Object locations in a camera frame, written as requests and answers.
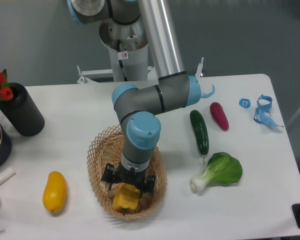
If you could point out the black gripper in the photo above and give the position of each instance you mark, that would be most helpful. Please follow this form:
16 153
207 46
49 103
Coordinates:
112 175

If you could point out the yellow bell pepper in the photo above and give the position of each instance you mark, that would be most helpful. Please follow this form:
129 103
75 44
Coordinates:
126 198

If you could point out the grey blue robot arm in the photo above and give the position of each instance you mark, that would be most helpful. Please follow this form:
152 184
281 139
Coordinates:
136 108

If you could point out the woven wicker basket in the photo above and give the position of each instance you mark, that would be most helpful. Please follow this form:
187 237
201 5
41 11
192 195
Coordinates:
106 148

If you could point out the yellow mango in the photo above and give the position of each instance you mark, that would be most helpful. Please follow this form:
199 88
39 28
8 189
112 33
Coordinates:
55 192

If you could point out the green cucumber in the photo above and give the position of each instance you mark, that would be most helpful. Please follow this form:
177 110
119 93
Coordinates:
201 133

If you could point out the green bok choy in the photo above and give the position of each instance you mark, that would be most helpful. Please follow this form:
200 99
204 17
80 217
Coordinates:
221 169

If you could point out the magenta sweet potato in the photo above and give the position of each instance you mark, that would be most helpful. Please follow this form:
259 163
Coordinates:
219 115

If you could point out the curled blue tape strip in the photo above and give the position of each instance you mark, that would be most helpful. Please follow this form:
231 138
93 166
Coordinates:
207 95

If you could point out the black cylindrical vase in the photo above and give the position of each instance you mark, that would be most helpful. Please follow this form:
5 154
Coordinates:
22 112

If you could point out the small blue tag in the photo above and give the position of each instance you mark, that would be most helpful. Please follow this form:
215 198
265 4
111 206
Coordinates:
244 103

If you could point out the blue ribbon strip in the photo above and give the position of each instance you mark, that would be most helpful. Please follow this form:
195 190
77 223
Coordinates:
262 113

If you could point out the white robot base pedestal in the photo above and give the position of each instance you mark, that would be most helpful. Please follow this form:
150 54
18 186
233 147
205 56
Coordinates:
130 62

